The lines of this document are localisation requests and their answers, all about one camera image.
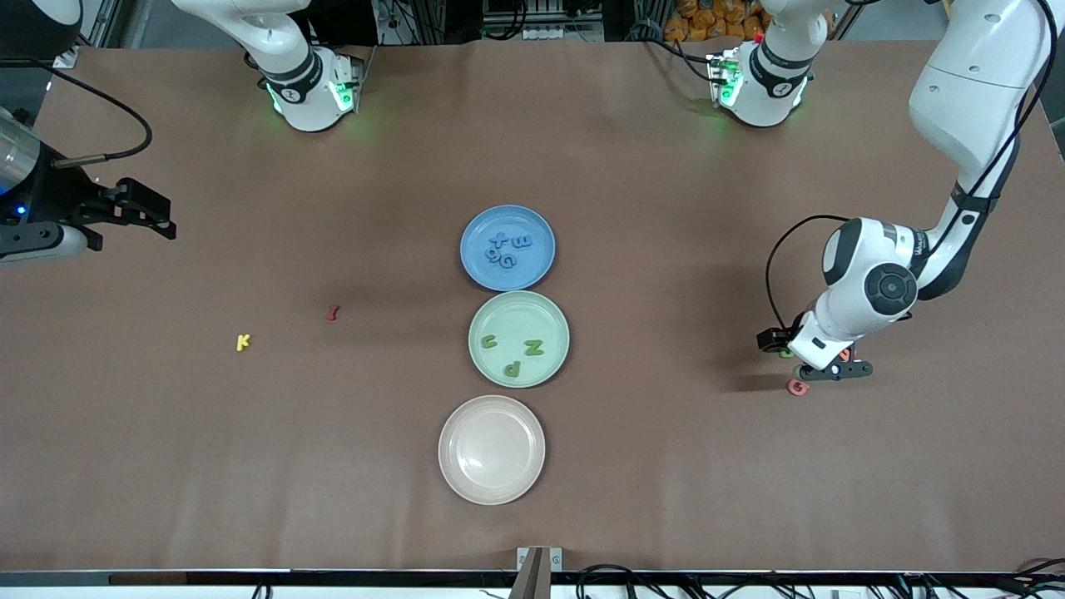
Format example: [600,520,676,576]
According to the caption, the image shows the brown table cover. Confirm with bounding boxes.
[0,37,1065,575]

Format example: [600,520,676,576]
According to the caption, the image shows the blue plate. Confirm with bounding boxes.
[459,204,557,293]

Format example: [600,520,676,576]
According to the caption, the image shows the green plate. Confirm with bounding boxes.
[468,290,572,389]

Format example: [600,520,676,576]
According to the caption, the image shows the beige plate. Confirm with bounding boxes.
[438,394,547,507]

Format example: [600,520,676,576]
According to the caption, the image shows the orange fruit pile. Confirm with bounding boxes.
[664,0,768,42]

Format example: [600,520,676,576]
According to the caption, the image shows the white power strip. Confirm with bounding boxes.
[523,25,602,42]

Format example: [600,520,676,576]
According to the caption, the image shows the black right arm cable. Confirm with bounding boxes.
[0,57,154,169]

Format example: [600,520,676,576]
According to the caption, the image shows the black cable bundle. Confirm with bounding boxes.
[574,564,833,599]

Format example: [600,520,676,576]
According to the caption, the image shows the black arm base cable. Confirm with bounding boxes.
[632,23,718,66]

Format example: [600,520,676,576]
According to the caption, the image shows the metal table edge bracket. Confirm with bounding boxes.
[517,546,564,575]

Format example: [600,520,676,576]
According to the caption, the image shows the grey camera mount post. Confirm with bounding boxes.
[509,549,552,599]

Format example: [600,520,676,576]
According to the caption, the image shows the red and black cables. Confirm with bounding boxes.
[990,556,1065,596]

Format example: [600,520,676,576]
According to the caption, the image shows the table edge rail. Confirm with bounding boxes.
[0,570,1065,599]

